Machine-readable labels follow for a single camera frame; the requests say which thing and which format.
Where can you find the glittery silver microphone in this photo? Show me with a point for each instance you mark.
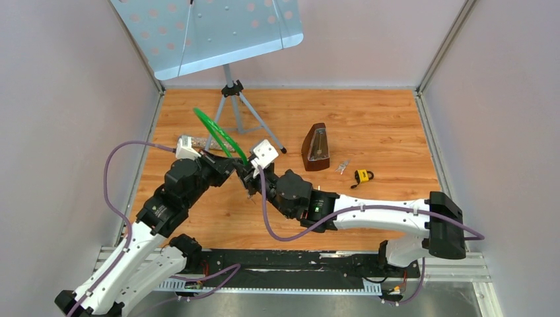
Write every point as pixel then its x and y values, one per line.
pixel 199 142

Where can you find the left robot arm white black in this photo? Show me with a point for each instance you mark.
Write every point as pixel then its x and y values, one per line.
pixel 150 254

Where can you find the yellow padlock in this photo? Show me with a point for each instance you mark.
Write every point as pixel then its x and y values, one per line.
pixel 362 176

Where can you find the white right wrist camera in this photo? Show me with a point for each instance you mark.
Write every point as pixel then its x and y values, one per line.
pixel 263 154

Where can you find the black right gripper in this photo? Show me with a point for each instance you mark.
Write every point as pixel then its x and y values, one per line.
pixel 247 178

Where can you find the green cable lock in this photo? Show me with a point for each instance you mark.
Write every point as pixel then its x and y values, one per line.
pixel 220 136

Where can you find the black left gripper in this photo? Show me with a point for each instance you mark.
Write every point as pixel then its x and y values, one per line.
pixel 222 166

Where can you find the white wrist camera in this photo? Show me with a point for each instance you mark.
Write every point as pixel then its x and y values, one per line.
pixel 184 148
pixel 263 154

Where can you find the light blue music stand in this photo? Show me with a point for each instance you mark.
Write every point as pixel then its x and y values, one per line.
pixel 179 38

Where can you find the brown wooden metronome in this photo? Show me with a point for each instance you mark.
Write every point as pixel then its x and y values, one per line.
pixel 315 150

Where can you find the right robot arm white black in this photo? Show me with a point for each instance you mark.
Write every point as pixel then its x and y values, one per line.
pixel 431 227

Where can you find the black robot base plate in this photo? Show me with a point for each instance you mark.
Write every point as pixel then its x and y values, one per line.
pixel 298 269

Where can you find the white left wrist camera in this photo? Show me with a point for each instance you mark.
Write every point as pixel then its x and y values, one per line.
pixel 184 148

